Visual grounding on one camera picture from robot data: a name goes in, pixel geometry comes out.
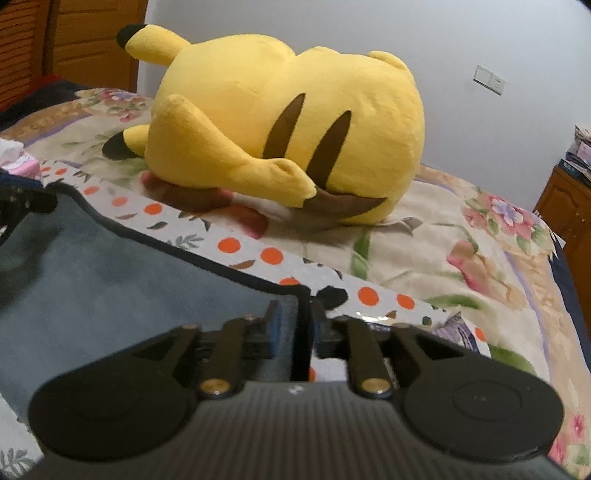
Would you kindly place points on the dark blue cloth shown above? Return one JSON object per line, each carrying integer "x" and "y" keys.
{"x": 41, "y": 99}

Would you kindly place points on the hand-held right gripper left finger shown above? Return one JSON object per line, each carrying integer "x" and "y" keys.
{"x": 275, "y": 325}

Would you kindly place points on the wooden wardrobe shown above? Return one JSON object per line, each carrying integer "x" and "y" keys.
{"x": 69, "y": 41}

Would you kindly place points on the pink white cloth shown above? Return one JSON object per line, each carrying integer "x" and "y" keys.
{"x": 18, "y": 159}

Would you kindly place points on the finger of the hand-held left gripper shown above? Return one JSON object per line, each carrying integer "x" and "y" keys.
{"x": 25, "y": 199}

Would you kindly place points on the stack of books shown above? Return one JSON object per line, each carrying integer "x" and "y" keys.
{"x": 579, "y": 157}

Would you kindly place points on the orange dotted white cloth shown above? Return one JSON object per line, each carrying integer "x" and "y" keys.
{"x": 249, "y": 251}

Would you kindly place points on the floral blanket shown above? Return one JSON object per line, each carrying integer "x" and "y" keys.
{"x": 443, "y": 258}

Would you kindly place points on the white wall switch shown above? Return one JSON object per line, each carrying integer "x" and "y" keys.
{"x": 489, "y": 79}

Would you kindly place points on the wooden cabinet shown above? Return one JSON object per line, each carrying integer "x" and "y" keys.
{"x": 570, "y": 217}

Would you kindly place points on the yellow plush toy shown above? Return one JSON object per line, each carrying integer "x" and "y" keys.
{"x": 258, "y": 115}

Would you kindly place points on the blue-grey towel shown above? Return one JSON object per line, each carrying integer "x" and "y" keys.
{"x": 115, "y": 295}

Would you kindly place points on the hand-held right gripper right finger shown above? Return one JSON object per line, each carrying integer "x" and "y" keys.
{"x": 317, "y": 325}

